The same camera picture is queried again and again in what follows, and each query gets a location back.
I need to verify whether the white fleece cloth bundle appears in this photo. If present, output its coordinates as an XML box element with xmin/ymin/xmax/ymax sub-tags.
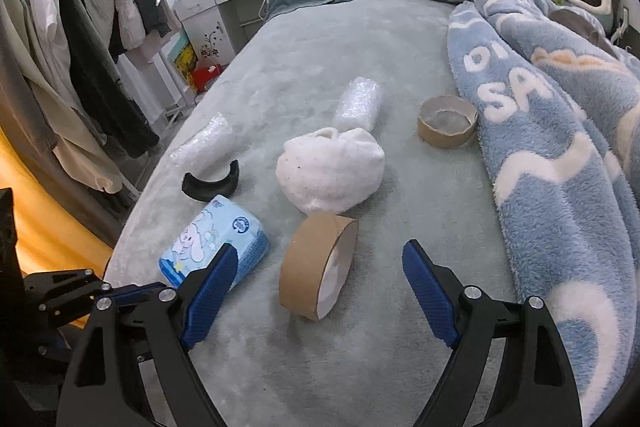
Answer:
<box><xmin>276</xmin><ymin>127</ymin><xmax>386</xmax><ymax>215</ymax></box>

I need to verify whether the blue cartoon tissue pack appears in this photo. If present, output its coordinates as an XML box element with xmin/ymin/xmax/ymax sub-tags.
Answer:
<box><xmin>159</xmin><ymin>195</ymin><xmax>271</xmax><ymax>290</ymax></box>

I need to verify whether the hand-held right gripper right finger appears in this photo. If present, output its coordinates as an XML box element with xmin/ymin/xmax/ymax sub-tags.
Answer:
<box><xmin>402</xmin><ymin>239</ymin><xmax>583</xmax><ymax>427</ymax></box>

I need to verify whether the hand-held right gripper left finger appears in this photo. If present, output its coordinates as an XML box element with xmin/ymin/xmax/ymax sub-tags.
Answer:
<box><xmin>56</xmin><ymin>243</ymin><xmax>239</xmax><ymax>427</ymax></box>

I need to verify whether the brown pillow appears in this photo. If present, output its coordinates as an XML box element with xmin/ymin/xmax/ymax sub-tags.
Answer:
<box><xmin>550</xmin><ymin>7</ymin><xmax>608</xmax><ymax>52</ymax></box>

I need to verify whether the black curved plastic piece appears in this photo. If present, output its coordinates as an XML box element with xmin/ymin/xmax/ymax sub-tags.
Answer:
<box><xmin>181</xmin><ymin>159</ymin><xmax>242</xmax><ymax>200</ymax></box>

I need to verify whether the grey-brown cardigan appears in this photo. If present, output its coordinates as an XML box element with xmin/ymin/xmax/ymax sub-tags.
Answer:
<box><xmin>0</xmin><ymin>0</ymin><xmax>58</xmax><ymax>152</ymax></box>

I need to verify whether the wide cardboard tape roll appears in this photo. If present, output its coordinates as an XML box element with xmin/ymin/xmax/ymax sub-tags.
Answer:
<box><xmin>279</xmin><ymin>212</ymin><xmax>360</xmax><ymax>322</ymax></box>

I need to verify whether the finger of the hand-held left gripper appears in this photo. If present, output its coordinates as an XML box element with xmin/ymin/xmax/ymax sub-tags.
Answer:
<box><xmin>39</xmin><ymin>294</ymin><xmax>96</xmax><ymax>355</ymax></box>
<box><xmin>24</xmin><ymin>268</ymin><xmax>173</xmax><ymax>305</ymax></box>

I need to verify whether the bed with grey-green sheet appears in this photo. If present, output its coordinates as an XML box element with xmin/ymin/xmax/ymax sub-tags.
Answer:
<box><xmin>102</xmin><ymin>0</ymin><xmax>640</xmax><ymax>427</ymax></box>

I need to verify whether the blue printed fleece blanket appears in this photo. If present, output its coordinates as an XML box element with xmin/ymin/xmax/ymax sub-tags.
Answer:
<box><xmin>302</xmin><ymin>0</ymin><xmax>640</xmax><ymax>427</ymax></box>

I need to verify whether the white clothes rack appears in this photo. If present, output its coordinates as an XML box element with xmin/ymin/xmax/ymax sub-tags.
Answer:
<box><xmin>145</xmin><ymin>37</ymin><xmax>196</xmax><ymax>124</ymax></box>

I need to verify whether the cream coat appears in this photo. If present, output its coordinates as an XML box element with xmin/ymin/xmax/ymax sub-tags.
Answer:
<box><xmin>10</xmin><ymin>0</ymin><xmax>126</xmax><ymax>195</ymax></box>

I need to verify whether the yellow picture board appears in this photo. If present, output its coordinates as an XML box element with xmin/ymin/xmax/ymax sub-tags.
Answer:
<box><xmin>170</xmin><ymin>32</ymin><xmax>198</xmax><ymax>80</ymax></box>

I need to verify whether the black fleece garment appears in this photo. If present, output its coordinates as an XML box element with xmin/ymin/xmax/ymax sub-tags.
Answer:
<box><xmin>37</xmin><ymin>0</ymin><xmax>161</xmax><ymax>160</ymax></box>

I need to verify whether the low cardboard tape ring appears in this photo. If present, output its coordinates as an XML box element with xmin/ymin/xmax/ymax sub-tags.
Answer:
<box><xmin>417</xmin><ymin>94</ymin><xmax>479</xmax><ymax>149</ymax></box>

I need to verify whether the clear bubble wrap roll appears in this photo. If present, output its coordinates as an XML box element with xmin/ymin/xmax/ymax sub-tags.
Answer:
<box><xmin>332</xmin><ymin>77</ymin><xmax>383</xmax><ymax>132</ymax></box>
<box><xmin>169</xmin><ymin>113</ymin><xmax>232</xmax><ymax>178</ymax></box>

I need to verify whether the red box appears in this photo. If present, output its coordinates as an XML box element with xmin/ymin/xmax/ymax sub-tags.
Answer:
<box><xmin>191</xmin><ymin>64</ymin><xmax>226</xmax><ymax>95</ymax></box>

